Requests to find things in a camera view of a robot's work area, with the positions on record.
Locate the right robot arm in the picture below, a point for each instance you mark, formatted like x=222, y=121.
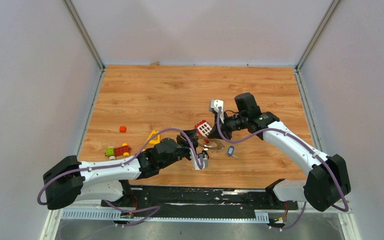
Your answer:
x=327, y=179

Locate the grey metal keyring disc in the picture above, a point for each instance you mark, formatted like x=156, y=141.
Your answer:
x=210, y=144

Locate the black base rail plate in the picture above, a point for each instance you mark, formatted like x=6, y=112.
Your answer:
x=203, y=202

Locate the blue key tag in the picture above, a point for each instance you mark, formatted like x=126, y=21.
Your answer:
x=230, y=152

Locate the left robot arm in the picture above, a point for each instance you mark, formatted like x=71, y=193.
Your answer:
x=71, y=180

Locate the white slotted cable duct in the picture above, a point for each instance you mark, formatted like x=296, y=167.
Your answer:
x=113, y=215

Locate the red window toy block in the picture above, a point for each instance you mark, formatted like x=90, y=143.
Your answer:
x=204, y=128

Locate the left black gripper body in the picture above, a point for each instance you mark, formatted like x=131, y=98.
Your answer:
x=190, y=143

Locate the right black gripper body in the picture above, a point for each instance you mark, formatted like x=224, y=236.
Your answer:
x=233, y=123

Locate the yellow triangular toy block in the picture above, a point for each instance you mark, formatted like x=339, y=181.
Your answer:
x=154, y=138

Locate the small red yellow toy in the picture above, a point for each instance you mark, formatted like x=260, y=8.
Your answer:
x=113, y=152

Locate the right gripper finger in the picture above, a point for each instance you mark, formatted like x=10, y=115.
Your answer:
x=218, y=123
x=215, y=134

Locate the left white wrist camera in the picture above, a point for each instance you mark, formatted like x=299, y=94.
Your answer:
x=200, y=160

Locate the orange cube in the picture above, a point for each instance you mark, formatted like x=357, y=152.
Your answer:
x=122, y=129

